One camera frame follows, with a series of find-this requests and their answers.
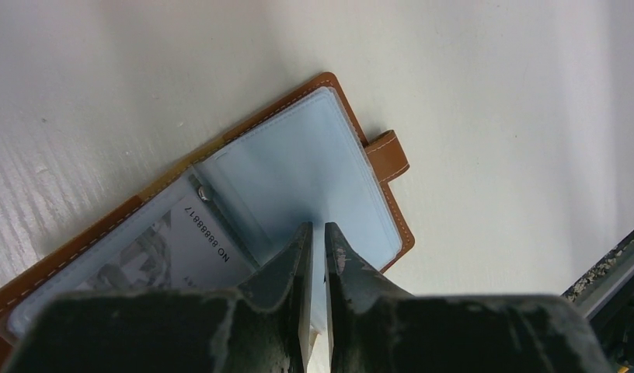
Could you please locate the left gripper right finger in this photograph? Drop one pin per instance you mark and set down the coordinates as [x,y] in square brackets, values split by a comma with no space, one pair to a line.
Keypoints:
[376,326]

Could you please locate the silver credit card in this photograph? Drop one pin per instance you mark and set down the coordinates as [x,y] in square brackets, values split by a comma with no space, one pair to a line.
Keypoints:
[184,248]

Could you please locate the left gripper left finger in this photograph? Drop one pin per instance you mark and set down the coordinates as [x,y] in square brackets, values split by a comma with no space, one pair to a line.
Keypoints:
[259,325]

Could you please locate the aluminium rail frame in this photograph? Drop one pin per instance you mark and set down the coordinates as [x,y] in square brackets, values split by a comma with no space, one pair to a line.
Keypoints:
[605,297]

